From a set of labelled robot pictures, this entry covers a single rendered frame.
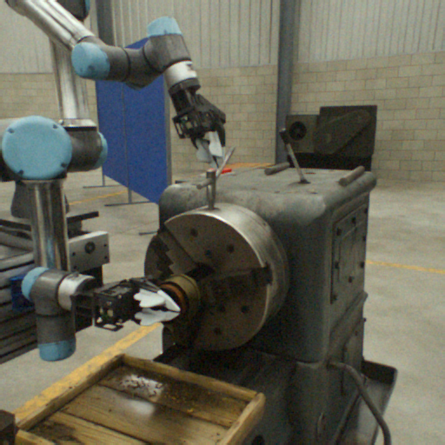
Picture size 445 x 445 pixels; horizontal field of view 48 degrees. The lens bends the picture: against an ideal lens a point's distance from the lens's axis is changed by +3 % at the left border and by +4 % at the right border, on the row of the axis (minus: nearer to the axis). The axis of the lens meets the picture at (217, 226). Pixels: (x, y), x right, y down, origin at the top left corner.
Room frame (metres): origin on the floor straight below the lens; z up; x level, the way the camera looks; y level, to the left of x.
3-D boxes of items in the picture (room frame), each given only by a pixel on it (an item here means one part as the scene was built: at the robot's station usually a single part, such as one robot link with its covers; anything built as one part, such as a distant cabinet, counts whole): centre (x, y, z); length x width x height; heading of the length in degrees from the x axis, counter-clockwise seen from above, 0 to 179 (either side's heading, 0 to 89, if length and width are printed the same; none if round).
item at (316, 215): (1.42, -0.16, 1.06); 0.59 x 0.48 x 0.39; 151
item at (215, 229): (1.05, 0.02, 1.08); 0.32 x 0.09 x 0.32; 61
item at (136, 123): (7.73, 1.41, 1.18); 4.12 x 0.80 x 2.35; 24
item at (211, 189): (1.05, 0.01, 1.27); 0.02 x 0.02 x 0.12; 77
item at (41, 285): (0.99, 0.35, 1.08); 0.11 x 0.08 x 0.09; 60
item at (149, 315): (0.86, 0.12, 1.07); 0.09 x 0.06 x 0.03; 60
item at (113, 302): (0.91, 0.22, 1.08); 0.12 x 0.09 x 0.08; 60
